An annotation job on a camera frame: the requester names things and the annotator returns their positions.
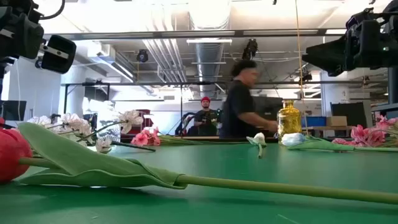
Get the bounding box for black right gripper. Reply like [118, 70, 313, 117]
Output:
[302, 12, 398, 78]

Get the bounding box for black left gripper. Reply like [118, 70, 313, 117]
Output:
[0, 6, 77, 75]

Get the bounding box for pale blossom spray dark stem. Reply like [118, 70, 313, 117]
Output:
[26, 112, 157, 153]

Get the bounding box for pink artificial flower bunch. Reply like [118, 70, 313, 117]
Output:
[331, 114, 398, 149]
[130, 126, 249, 147]

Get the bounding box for white artificial tulip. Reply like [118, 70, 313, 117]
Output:
[281, 133, 398, 153]
[246, 132, 268, 159]

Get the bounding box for pale blossom spray grassy leaves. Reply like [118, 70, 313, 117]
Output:
[77, 108, 144, 154]

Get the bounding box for red artificial tulip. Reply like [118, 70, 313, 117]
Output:
[0, 122, 398, 206]

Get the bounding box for amber glass vase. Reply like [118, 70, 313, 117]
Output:
[276, 99, 303, 146]

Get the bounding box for white building column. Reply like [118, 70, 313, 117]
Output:
[321, 70, 351, 118]

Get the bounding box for black partition panel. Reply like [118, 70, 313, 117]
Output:
[330, 101, 368, 128]

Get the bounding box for brown cardboard box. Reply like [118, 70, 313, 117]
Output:
[326, 115, 348, 127]

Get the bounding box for blue plastic bin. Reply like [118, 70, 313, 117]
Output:
[300, 116, 327, 128]

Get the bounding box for wooden work table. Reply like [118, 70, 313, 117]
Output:
[300, 125, 354, 138]

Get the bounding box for person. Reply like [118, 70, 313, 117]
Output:
[219, 59, 279, 139]
[194, 96, 218, 137]

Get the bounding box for red tool cabinet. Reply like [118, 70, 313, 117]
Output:
[120, 108, 154, 139]

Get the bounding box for white ceiling light strip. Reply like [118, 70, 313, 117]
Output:
[186, 38, 233, 44]

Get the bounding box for yellow cable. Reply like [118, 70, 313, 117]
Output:
[294, 0, 309, 136]

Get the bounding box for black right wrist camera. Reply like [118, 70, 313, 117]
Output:
[345, 14, 368, 32]

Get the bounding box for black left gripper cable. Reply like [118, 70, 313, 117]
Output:
[39, 0, 67, 21]

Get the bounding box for black vertical rig post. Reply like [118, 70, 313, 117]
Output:
[387, 67, 398, 105]

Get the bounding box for black background station frame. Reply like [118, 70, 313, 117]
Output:
[60, 80, 388, 138]

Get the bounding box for grey overhead frame bar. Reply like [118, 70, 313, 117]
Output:
[43, 29, 348, 40]

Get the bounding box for silver ventilation duct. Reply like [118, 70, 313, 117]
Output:
[188, 0, 233, 99]

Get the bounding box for black table frame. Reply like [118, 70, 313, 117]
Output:
[119, 136, 280, 144]

